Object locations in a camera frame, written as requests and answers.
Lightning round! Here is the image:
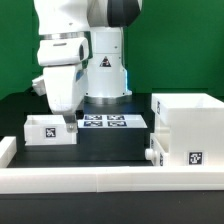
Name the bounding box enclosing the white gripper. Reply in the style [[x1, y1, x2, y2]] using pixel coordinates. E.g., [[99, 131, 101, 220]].
[[32, 37, 89, 133]]

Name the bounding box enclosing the white drawer box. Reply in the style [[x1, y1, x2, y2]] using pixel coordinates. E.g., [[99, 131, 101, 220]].
[[24, 115, 78, 146], [145, 133, 169, 166]]

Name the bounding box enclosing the white front drawer box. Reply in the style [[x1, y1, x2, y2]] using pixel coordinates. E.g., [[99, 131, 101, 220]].
[[145, 133, 169, 166]]

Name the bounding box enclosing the white drawer cabinet frame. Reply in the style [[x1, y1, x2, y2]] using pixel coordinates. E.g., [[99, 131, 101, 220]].
[[151, 93, 224, 166]]

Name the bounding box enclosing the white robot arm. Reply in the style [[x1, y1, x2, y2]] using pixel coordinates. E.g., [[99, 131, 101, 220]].
[[33, 0, 142, 132]]

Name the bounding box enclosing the white marker plate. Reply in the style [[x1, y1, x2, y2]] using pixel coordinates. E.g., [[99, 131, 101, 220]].
[[78, 114, 147, 129]]

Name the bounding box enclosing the white left fence rail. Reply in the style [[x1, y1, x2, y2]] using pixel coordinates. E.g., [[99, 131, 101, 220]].
[[0, 137, 17, 168]]

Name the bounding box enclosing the white fence rail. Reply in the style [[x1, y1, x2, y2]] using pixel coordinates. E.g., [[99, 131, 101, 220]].
[[0, 167, 224, 194], [0, 137, 17, 168]]

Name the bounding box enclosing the white front fence rail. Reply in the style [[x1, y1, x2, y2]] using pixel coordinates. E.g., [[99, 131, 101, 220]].
[[0, 167, 224, 194]]

